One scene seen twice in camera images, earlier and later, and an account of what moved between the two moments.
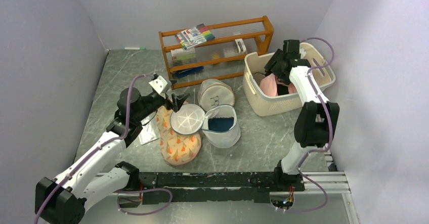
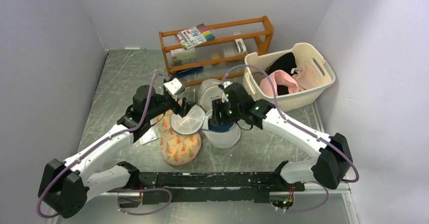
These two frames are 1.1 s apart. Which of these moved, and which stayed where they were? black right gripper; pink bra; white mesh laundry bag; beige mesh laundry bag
Moved: black right gripper
Stayed: pink bra; beige mesh laundry bag; white mesh laundry bag
